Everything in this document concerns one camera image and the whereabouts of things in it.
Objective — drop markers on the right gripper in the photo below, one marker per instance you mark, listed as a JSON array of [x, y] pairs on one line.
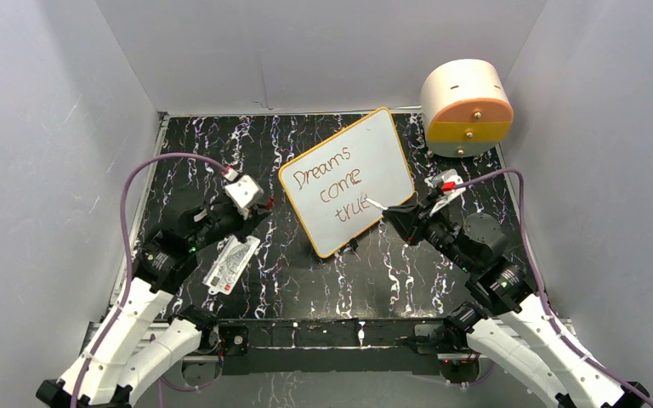
[[405, 220]]

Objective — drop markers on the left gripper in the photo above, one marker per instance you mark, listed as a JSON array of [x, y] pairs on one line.
[[255, 215]]

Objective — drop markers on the white whiteboard marker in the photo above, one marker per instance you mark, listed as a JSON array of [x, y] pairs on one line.
[[375, 204]]

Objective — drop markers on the yellow framed whiteboard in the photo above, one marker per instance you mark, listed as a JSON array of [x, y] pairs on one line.
[[328, 184]]

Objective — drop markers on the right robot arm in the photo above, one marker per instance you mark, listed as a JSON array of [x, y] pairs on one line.
[[507, 321]]

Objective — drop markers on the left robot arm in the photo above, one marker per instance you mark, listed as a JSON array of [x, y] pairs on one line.
[[111, 372]]

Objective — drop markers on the flat packaged ruler set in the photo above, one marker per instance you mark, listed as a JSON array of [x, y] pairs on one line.
[[230, 264]]

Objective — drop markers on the round three drawer cabinet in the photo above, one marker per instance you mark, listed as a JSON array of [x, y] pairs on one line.
[[465, 109]]

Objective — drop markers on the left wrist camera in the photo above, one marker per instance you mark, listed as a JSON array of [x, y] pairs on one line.
[[245, 194]]

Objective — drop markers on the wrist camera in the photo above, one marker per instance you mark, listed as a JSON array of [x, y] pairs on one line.
[[245, 194], [447, 184]]

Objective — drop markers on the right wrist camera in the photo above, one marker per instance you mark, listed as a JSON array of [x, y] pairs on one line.
[[447, 184]]

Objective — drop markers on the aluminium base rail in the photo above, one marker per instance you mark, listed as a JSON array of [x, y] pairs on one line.
[[239, 337]]

